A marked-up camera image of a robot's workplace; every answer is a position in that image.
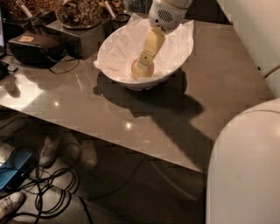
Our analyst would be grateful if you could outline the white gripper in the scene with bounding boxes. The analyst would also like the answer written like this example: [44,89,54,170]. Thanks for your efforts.
[137,0,193,70]

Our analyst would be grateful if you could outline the yellow-red apple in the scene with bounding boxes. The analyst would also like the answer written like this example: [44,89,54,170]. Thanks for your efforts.
[131,59,154,79]

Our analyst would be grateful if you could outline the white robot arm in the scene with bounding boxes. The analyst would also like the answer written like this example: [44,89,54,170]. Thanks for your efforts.
[205,0,280,224]

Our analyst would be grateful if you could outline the white bowl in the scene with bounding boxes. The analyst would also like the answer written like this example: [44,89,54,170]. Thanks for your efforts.
[96,17,194,91]

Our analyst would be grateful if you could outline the bowl of nuts centre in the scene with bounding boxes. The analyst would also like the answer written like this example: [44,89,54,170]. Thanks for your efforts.
[55,0,102,30]

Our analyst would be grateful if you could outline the bowl of nuts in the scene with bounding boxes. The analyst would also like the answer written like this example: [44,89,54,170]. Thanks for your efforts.
[55,0,102,30]
[0,0,57,22]

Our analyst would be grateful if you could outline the bowl of nuts left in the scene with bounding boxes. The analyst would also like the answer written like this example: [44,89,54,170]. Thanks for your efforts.
[0,0,57,22]

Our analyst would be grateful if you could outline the white paper liner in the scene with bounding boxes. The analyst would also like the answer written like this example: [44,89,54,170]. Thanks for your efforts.
[93,12,194,84]

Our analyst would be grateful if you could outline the grey metal stand block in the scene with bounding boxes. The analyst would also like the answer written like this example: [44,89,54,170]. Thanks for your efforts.
[45,20,105,59]

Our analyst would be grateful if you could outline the black box device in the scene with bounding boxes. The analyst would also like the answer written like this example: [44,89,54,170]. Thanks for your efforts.
[8,31,65,68]

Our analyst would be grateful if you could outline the white shoe under table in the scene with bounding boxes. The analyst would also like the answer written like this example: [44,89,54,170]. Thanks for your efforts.
[39,136,60,168]

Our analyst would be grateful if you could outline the blue box on floor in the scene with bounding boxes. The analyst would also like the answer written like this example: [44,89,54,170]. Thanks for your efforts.
[0,148,36,192]

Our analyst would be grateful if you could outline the white shoe bottom left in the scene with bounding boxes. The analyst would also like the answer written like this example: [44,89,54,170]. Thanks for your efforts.
[0,192,25,220]

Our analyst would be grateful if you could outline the black cable on table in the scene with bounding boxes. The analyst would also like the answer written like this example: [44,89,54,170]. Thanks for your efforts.
[47,56,81,75]

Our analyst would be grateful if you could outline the black floor cables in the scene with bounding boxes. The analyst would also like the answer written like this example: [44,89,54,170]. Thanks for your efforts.
[0,116,95,224]

